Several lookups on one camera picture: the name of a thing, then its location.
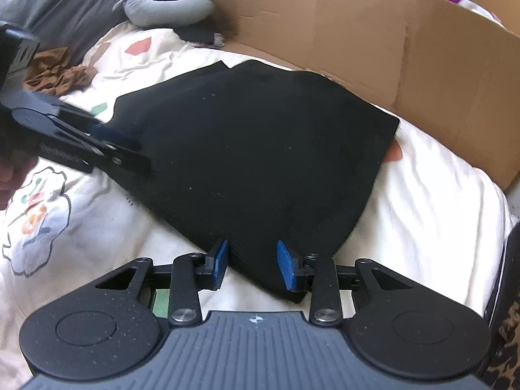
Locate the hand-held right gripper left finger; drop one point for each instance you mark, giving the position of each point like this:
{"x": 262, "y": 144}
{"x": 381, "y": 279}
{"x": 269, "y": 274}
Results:
{"x": 219, "y": 262}

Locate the brown cardboard sheet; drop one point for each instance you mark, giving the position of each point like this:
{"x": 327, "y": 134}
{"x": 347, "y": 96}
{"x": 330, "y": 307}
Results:
{"x": 345, "y": 28}

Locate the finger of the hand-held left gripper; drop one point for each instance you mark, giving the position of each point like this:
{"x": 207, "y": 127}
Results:
{"x": 130, "y": 164}
{"x": 113, "y": 133}

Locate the dark grey pillow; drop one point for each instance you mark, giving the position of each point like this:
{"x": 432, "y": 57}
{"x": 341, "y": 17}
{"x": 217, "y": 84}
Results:
{"x": 61, "y": 12}

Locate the person's left hand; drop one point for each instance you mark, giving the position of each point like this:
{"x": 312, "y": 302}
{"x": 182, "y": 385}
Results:
{"x": 14, "y": 178}

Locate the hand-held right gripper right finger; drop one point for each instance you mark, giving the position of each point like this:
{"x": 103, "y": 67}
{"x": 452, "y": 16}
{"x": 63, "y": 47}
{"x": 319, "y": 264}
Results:
{"x": 286, "y": 266}

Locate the small dark cloth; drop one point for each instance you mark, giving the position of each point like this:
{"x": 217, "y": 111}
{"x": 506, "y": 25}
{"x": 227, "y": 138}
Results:
{"x": 197, "y": 34}

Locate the leopard print cloth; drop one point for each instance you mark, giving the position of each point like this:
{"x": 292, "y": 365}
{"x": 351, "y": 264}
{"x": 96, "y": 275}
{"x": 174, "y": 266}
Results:
{"x": 505, "y": 333}

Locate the brown garment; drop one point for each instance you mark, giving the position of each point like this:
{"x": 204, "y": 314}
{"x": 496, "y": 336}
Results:
{"x": 53, "y": 73}

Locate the cream printed bed sheet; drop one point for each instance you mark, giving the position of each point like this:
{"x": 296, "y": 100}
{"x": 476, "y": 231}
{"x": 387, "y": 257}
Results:
{"x": 426, "y": 227}

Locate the grey neck pillow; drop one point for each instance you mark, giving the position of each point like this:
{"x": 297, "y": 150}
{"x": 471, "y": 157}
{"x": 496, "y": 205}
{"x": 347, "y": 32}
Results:
{"x": 170, "y": 10}

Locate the black garment with patterned lining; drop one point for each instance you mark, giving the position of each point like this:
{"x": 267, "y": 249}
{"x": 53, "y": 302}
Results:
{"x": 252, "y": 146}

